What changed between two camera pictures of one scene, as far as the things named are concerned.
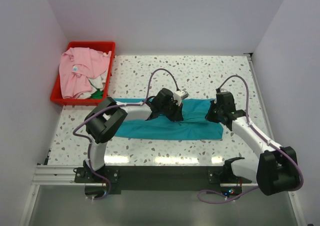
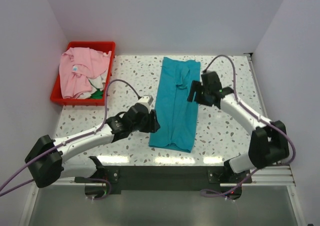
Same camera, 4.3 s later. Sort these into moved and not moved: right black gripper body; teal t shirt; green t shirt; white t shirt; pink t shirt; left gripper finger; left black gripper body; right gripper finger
Moved: right black gripper body; teal t shirt; right gripper finger; left gripper finger; left black gripper body
Not moved: white t shirt; pink t shirt; green t shirt
